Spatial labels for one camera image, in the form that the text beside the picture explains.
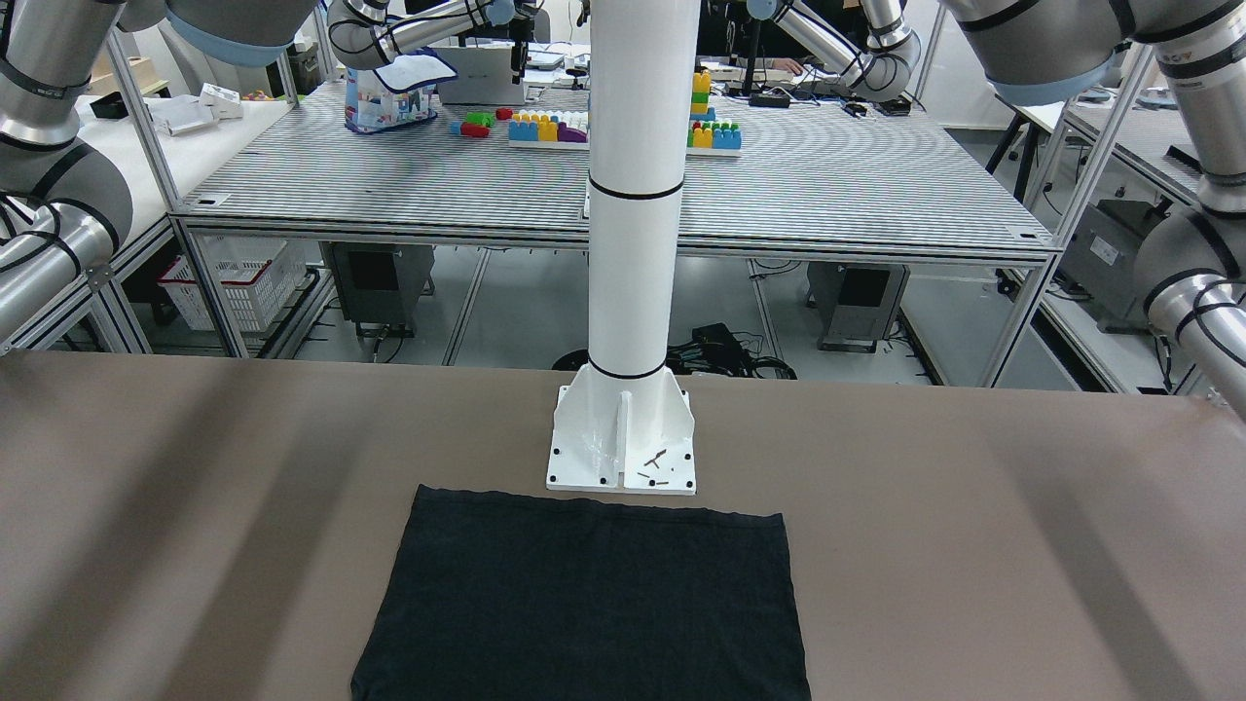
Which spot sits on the grey laptop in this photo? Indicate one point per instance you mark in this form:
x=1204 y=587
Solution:
x=484 y=76

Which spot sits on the aluminium frame work table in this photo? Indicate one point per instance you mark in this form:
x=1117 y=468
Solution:
x=811 y=183

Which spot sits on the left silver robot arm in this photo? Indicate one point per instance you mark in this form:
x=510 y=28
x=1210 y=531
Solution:
x=1188 y=272

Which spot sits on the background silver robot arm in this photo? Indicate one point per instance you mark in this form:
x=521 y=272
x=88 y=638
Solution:
x=363 y=36

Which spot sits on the colourful toy block set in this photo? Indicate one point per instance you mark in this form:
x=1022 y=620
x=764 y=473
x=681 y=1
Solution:
x=569 y=130

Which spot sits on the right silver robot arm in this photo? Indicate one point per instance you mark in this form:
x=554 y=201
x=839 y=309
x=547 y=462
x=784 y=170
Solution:
x=80 y=201

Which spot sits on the blue white plastic bag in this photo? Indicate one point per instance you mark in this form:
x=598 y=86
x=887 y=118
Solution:
x=396 y=95

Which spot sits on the black t-shirt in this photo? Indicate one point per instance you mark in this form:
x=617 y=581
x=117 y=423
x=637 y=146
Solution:
x=500 y=597

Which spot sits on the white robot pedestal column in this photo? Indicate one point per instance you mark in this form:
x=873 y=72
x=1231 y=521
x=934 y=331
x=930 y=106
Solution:
x=624 y=425

